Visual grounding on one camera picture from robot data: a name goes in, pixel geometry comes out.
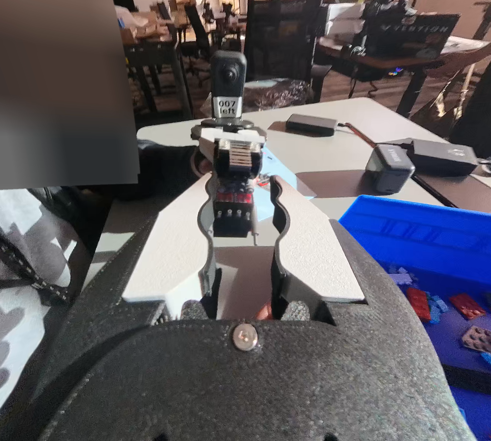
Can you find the stack of white boxes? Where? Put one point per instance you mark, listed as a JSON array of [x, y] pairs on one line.
[[345, 19]]

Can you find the blue plastic storage bin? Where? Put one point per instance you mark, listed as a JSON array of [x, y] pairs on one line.
[[422, 234]]

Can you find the black power bank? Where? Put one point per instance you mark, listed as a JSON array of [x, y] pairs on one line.
[[311, 125]]

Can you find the light blue instruction booklet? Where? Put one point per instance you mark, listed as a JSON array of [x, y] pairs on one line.
[[295, 188]]

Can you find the black metal table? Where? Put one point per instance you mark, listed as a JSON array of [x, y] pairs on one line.
[[153, 50]]

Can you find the grey charger block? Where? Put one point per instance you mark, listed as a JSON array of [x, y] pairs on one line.
[[389, 168]]

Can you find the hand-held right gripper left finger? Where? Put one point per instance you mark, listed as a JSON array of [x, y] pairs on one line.
[[168, 257]]

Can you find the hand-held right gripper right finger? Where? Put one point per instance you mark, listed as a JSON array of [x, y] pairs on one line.
[[322, 260]]

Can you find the black mesh office chair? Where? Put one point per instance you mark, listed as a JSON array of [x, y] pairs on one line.
[[284, 38]]

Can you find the black power adapter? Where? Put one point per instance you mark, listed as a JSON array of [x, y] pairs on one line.
[[441, 157]]

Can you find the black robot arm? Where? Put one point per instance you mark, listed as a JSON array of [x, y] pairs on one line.
[[387, 0]]

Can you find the rgb lit computer fan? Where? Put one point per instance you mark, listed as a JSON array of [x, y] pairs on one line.
[[395, 72]]

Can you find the toy brick vehicle model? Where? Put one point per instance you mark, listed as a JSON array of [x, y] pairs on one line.
[[236, 199]]

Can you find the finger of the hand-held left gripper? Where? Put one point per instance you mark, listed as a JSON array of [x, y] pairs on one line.
[[259, 140], [210, 147]]

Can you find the black printed sign board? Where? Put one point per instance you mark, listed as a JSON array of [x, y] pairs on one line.
[[422, 32]]

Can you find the person's left hand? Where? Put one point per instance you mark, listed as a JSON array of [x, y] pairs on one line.
[[201, 167]]

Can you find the pile of loose toy bricks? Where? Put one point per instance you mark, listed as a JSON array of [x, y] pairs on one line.
[[441, 306]]

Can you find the wooden side desk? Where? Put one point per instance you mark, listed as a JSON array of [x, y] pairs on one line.
[[402, 61]]

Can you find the plastic wrapped chair seat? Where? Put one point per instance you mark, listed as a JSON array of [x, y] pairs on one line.
[[280, 94]]

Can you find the grey camouflage garment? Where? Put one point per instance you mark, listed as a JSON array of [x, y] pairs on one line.
[[27, 257]]

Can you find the person's left forearm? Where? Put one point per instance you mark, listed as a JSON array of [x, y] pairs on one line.
[[165, 168]]

